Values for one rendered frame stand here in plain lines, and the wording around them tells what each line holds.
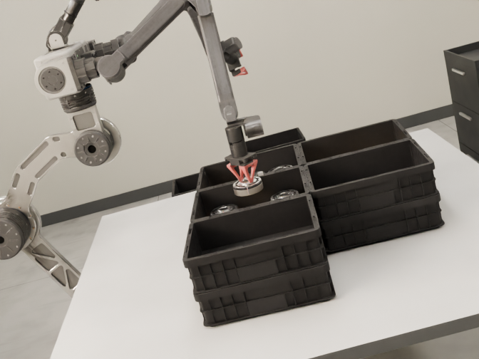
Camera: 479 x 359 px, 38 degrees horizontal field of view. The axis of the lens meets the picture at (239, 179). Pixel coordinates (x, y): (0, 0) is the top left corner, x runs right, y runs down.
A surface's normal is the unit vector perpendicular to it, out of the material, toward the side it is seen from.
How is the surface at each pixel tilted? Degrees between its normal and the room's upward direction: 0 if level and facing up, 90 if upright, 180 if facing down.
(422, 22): 90
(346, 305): 0
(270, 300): 90
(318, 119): 90
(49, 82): 90
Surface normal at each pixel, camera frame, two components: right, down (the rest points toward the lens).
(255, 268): 0.00, 0.32
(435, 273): -0.25, -0.92
